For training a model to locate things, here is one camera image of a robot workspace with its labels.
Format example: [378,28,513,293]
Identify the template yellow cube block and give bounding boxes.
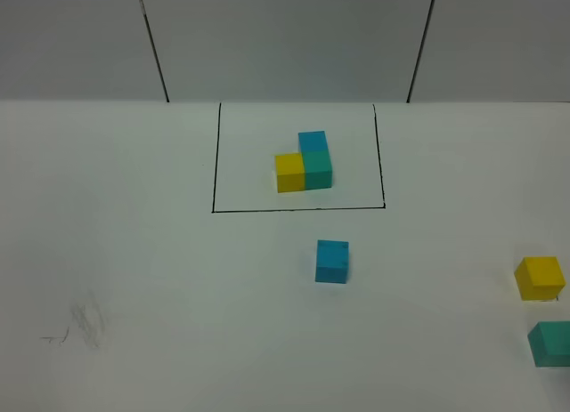
[275,153,305,193]

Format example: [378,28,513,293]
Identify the template green cube block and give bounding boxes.
[302,150,333,190]

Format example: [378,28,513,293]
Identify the template blue cube block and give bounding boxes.
[298,131,329,153]

